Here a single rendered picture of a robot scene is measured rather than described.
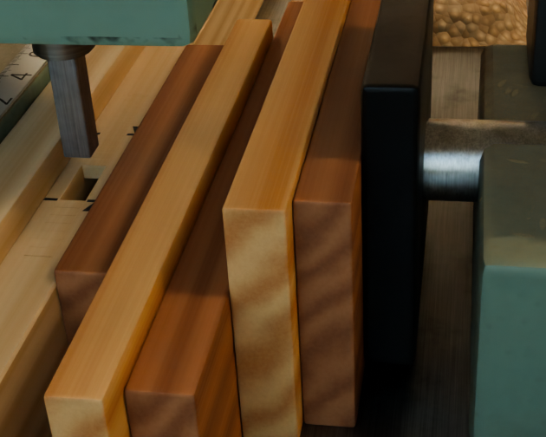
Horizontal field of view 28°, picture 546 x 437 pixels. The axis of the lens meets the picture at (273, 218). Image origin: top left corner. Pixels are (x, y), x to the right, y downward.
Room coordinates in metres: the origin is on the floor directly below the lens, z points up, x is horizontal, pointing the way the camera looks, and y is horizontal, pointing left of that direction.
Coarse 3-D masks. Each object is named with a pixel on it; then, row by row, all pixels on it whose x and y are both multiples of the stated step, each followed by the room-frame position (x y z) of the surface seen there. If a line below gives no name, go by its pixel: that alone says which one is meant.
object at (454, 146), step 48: (384, 0) 0.31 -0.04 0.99; (432, 0) 0.32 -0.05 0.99; (384, 48) 0.27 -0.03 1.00; (384, 96) 0.25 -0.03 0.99; (384, 144) 0.25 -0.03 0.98; (432, 144) 0.28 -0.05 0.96; (480, 144) 0.28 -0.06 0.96; (528, 144) 0.28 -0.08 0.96; (384, 192) 0.25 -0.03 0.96; (432, 192) 0.28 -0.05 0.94; (384, 240) 0.25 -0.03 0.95; (384, 288) 0.25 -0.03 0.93; (384, 336) 0.25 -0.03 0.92
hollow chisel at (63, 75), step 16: (48, 64) 0.31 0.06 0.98; (64, 64) 0.30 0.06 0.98; (80, 64) 0.31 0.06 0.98; (64, 80) 0.30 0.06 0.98; (80, 80) 0.31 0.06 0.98; (64, 96) 0.31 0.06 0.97; (80, 96) 0.30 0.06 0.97; (64, 112) 0.31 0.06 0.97; (80, 112) 0.30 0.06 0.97; (64, 128) 0.31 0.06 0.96; (80, 128) 0.30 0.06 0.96; (64, 144) 0.31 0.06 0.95; (80, 144) 0.30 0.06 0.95; (96, 144) 0.31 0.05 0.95
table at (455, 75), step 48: (288, 0) 0.57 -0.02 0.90; (528, 0) 0.54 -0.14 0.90; (432, 48) 0.49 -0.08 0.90; (480, 48) 0.49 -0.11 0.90; (432, 96) 0.44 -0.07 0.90; (432, 240) 0.32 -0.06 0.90; (432, 288) 0.29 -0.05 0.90; (432, 336) 0.27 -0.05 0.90; (384, 384) 0.25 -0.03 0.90; (432, 384) 0.24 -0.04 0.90; (336, 432) 0.23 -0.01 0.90; (384, 432) 0.23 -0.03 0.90; (432, 432) 0.22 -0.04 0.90
